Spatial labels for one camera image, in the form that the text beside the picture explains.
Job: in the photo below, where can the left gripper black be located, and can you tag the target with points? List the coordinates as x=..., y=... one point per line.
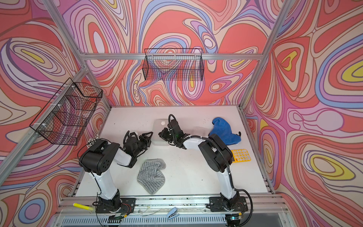
x=146, y=140

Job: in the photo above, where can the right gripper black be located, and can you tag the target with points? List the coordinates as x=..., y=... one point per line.
x=163, y=135

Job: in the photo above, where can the blue microfiber cloth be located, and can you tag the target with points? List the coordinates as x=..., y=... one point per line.
x=223, y=130

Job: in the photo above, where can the small clear box base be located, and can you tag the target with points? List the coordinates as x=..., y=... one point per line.
x=200, y=131

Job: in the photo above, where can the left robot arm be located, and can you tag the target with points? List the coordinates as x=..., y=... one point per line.
x=101, y=153

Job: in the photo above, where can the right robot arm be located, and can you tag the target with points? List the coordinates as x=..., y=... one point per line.
x=215, y=152

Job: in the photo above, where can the grey striped cloth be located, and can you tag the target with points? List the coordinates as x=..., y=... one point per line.
x=150, y=176

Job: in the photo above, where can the cup of pens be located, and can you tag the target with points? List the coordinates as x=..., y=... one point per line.
x=91, y=142

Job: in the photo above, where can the yellow perforated tray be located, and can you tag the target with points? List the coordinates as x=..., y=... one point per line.
x=241, y=155

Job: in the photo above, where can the blue binder clip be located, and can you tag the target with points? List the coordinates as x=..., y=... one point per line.
x=173, y=213

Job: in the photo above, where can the yellow highlighter marker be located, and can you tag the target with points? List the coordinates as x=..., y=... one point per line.
x=84, y=207

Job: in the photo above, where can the back wall wire basket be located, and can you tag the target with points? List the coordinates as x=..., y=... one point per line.
x=173, y=64

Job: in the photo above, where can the wall wire basket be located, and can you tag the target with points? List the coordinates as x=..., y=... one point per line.
x=173, y=64
x=69, y=116

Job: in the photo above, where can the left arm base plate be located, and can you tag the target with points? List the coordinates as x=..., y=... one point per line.
x=123, y=205

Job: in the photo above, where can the left wall wire basket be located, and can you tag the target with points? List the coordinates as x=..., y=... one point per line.
x=69, y=116

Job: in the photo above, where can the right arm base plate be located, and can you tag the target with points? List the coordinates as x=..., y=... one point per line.
x=220, y=204

